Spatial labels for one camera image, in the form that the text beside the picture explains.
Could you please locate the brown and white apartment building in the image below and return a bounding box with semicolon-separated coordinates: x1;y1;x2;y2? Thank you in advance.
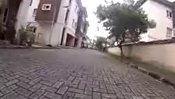
23;0;94;52

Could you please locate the grey verge strip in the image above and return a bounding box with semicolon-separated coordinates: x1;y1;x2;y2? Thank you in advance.
103;52;175;90

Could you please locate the beige boundary wall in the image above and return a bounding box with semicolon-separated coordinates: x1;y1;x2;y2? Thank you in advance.
104;20;175;76

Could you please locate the raised kerb strip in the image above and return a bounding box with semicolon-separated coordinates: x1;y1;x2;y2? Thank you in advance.
0;35;79;64

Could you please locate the black and white kerb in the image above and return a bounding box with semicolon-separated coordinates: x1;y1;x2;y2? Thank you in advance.
100;51;175;96

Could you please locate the green leafy tree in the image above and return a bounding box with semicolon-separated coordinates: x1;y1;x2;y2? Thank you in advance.
88;0;161;64

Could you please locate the grey brick paved road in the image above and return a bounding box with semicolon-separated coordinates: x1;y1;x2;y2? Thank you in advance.
0;34;175;99

